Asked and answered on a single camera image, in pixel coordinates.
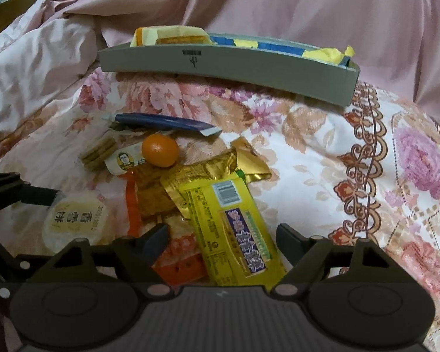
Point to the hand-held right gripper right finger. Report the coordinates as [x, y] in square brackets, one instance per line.
[285, 237]

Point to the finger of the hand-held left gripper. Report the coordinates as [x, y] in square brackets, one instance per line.
[40, 195]
[7, 256]

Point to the gold foil snack packet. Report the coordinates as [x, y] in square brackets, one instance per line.
[212, 168]

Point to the pink duvet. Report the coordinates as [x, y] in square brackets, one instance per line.
[278, 3]

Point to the navy blue stick packet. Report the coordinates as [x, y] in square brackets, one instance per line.
[161, 121]

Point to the orange tangerine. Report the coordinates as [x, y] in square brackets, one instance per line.
[160, 151]

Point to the clear cracker packet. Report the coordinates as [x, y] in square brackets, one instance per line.
[99, 152]

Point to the brown wooden furniture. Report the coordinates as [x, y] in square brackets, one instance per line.
[7, 14]

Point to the blue snack packet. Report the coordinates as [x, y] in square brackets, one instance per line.
[242, 42]

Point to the round white rice cracker packet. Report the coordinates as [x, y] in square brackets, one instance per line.
[73, 220]

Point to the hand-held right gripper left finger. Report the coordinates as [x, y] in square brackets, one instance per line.
[158, 241]

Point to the yellow packet with purple label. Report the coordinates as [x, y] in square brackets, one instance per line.
[212, 227]

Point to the floral bed sheet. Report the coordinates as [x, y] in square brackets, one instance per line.
[315, 154]

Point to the orange dried tofu packet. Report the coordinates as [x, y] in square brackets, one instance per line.
[148, 190]

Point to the grey cardboard box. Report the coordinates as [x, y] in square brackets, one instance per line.
[242, 68]

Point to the crumpled yellow wrapper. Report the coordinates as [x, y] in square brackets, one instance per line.
[326, 55]

